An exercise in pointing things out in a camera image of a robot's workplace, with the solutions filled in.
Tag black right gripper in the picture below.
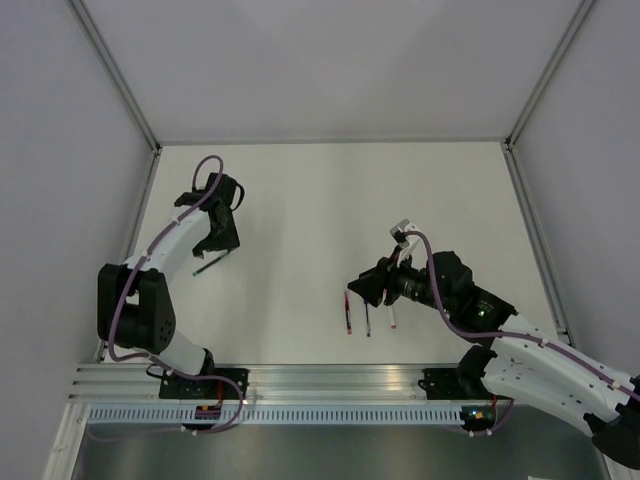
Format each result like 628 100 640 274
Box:
347 244 453 314

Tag green pen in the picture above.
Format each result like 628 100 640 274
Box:
192 250 232 277

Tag blue ballpoint pen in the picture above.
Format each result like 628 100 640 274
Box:
363 300 372 338

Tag white acrylic marker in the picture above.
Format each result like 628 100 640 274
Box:
387 306 397 330

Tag red pink pen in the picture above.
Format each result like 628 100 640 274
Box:
343 289 353 335

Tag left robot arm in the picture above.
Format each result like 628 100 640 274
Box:
97 173 248 402

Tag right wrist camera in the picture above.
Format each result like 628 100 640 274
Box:
390 219 420 266

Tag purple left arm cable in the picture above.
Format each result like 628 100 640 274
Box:
107 154 246 364

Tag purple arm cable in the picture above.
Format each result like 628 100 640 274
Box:
404 229 640 406
107 154 246 364

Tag left aluminium frame post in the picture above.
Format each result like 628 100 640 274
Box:
64 0 162 154

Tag aluminium frame post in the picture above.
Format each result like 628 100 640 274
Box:
64 0 162 154
503 0 601 151

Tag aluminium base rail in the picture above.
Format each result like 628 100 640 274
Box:
66 364 427 405

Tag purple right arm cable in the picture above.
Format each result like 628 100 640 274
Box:
404 229 640 406

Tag white slotted cable duct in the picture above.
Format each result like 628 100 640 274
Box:
88 404 463 426

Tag right aluminium frame post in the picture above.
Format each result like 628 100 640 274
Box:
503 0 601 151

